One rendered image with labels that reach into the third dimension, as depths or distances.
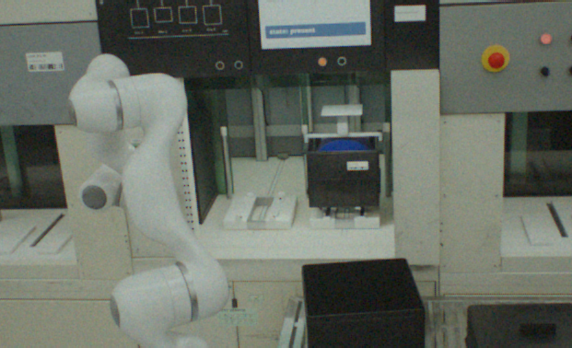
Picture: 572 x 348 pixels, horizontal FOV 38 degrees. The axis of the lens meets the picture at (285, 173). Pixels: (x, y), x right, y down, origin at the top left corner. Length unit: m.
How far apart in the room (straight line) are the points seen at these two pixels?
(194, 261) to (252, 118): 1.60
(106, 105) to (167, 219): 0.25
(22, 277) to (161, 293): 1.07
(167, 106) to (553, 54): 1.01
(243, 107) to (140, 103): 1.57
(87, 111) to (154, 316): 0.40
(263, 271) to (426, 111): 0.66
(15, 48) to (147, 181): 0.86
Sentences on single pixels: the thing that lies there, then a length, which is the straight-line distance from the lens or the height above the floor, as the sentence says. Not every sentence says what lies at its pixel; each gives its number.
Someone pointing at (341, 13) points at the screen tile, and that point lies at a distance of 2.12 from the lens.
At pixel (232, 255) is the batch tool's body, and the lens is 2.39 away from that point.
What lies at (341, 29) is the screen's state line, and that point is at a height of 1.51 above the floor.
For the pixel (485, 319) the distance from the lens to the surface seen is 2.06.
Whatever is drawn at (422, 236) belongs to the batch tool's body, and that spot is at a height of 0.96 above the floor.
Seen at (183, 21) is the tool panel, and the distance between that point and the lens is 2.19.
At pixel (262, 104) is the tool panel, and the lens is 3.08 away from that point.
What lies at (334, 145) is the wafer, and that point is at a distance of 2.52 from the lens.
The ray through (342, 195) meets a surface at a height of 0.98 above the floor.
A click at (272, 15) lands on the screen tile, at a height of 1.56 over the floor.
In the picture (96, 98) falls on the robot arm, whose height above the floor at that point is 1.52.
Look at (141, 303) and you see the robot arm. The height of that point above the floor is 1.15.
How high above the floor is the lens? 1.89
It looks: 20 degrees down
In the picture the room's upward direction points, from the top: 4 degrees counter-clockwise
